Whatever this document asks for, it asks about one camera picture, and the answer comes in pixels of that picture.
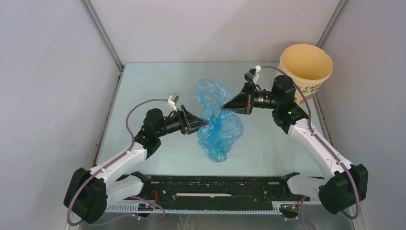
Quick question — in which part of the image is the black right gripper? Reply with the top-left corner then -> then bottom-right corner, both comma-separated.
223,81 -> 281,115

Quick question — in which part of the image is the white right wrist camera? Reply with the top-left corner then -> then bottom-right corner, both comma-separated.
244,66 -> 261,84

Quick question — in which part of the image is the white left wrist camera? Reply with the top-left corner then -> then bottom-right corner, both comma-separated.
167,93 -> 180,112

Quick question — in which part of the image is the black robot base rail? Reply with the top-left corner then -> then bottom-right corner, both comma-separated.
109,172 -> 310,212

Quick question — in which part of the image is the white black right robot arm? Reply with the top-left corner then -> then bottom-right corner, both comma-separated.
222,75 -> 368,219

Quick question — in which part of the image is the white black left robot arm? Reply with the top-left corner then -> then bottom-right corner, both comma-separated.
63,105 -> 209,226

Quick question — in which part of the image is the yellow printed trash bin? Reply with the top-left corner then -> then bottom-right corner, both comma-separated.
278,44 -> 333,105

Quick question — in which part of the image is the blue plastic trash bag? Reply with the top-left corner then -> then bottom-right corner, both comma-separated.
195,79 -> 244,163

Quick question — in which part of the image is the small lit circuit board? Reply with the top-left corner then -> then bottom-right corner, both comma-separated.
137,203 -> 155,211

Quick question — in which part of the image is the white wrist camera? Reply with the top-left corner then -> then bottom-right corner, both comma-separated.
244,66 -> 261,84
167,93 -> 180,112

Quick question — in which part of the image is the aluminium corner frame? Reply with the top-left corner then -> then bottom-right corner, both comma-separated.
80,0 -> 125,72
316,0 -> 349,48

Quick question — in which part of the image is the aluminium corner frame left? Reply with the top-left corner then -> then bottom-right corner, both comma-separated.
80,0 -> 125,72

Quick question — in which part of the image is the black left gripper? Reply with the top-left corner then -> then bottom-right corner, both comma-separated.
156,105 -> 208,138

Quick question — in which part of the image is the aluminium corner frame right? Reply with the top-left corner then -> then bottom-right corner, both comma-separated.
316,0 -> 349,48

